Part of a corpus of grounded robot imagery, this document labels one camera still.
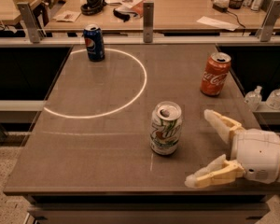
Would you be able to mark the black power adapter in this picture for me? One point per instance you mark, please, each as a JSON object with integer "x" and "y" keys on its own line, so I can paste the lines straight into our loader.
{"x": 219, "y": 8}

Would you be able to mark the black headphones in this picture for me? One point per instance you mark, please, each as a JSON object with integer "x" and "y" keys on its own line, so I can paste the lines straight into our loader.
{"x": 92, "y": 7}

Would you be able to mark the black mesh cup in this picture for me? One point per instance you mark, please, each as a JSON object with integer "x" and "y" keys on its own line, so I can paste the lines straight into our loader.
{"x": 235, "y": 4}

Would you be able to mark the magazine stack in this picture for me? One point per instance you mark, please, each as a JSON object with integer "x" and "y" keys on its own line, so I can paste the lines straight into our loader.
{"x": 129, "y": 6}

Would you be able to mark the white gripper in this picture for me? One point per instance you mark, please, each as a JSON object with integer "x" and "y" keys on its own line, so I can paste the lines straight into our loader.
{"x": 258, "y": 154}

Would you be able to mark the wooden background desk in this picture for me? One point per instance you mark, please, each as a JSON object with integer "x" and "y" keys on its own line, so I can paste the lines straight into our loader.
{"x": 181, "y": 16}

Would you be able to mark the clear sanitizer bottle right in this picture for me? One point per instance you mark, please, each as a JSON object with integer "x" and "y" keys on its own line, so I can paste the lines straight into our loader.
{"x": 273, "y": 101}

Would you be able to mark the metal rail post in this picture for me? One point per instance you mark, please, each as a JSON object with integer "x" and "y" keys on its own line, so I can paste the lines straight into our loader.
{"x": 28, "y": 17}
{"x": 266, "y": 29}
{"x": 148, "y": 17}

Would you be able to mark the white green 7up can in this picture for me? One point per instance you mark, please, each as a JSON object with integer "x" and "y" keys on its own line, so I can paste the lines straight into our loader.
{"x": 165, "y": 128}

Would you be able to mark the paper note on desk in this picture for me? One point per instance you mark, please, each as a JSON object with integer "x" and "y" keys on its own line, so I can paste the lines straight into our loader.
{"x": 67, "y": 16}

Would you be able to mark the red Coca-Cola can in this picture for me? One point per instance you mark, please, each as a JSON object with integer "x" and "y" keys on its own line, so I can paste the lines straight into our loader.
{"x": 215, "y": 72}

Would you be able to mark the blue Pepsi can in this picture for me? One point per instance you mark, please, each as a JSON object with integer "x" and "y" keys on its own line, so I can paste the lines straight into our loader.
{"x": 94, "y": 42}

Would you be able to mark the right metal rail post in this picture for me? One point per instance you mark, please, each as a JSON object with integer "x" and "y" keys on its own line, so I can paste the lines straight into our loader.
{"x": 266, "y": 29}

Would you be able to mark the left metal rail post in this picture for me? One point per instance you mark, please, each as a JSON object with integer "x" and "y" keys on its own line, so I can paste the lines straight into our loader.
{"x": 28, "y": 17}

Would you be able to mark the white paper sheet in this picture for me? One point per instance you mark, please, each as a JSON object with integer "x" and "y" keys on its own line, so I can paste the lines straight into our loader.
{"x": 217, "y": 23}

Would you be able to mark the middle metal rail post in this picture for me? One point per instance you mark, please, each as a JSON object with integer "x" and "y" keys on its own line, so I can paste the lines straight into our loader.
{"x": 148, "y": 17}

